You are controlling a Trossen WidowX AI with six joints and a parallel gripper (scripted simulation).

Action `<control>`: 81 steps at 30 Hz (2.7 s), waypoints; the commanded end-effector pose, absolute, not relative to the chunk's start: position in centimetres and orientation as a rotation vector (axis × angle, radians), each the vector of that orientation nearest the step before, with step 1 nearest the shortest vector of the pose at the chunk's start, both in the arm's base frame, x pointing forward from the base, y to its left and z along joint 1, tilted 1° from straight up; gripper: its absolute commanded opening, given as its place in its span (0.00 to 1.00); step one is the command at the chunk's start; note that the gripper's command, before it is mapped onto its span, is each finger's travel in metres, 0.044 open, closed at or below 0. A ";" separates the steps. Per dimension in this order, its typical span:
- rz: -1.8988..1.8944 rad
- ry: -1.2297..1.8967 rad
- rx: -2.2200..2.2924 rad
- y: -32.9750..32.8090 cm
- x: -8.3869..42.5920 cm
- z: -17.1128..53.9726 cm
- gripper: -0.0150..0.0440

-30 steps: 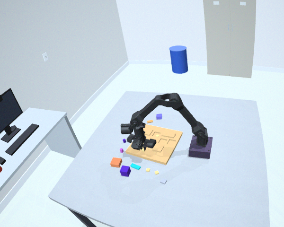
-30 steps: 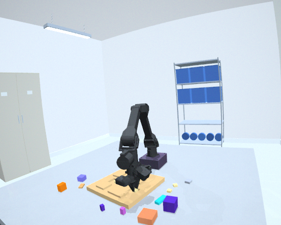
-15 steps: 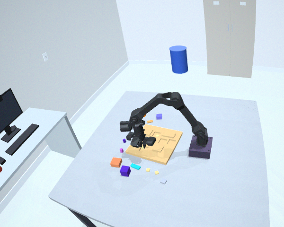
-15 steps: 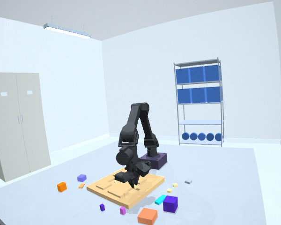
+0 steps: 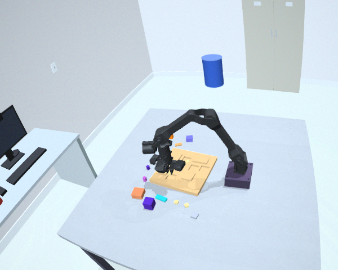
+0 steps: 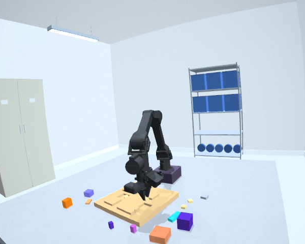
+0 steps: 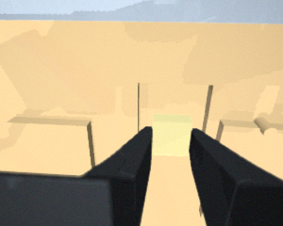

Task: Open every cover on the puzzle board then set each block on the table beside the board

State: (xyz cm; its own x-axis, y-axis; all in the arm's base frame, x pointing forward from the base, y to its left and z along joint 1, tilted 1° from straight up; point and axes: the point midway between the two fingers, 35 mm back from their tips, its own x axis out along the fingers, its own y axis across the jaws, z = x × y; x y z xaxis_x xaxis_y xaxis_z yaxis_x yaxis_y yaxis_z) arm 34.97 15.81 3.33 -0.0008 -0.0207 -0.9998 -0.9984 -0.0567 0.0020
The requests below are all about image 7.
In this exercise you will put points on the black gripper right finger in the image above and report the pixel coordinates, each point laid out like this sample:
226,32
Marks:
232,190

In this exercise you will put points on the pale yellow cube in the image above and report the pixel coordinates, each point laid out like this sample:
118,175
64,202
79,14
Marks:
171,134

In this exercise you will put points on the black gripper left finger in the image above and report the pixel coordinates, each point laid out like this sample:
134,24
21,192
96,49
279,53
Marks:
111,193

